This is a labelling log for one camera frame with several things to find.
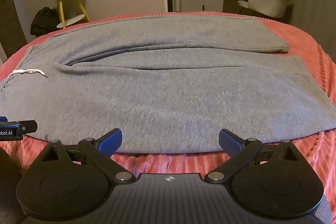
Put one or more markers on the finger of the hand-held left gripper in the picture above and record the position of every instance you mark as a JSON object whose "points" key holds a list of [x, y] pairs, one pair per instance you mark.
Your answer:
{"points": [[29, 126]]}

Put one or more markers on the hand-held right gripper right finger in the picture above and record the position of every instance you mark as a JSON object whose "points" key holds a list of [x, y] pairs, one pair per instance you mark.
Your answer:
{"points": [[229, 140]]}

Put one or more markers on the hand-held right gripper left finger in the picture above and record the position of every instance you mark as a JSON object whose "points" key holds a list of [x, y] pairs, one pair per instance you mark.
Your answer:
{"points": [[111, 138]]}

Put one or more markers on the grey pants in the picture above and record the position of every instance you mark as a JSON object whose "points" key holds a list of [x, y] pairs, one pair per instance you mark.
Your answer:
{"points": [[157, 95]]}

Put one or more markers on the pink ribbed blanket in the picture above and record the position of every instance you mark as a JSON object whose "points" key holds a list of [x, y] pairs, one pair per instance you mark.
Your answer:
{"points": [[315, 161]]}

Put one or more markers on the black bag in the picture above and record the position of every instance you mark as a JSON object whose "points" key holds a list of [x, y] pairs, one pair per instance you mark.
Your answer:
{"points": [[43, 22]]}

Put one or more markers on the dark wooden door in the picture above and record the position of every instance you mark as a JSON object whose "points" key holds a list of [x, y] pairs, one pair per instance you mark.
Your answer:
{"points": [[9, 16]]}

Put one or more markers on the white upholstered chair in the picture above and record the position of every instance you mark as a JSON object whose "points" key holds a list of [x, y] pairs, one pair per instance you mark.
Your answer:
{"points": [[270, 1]]}

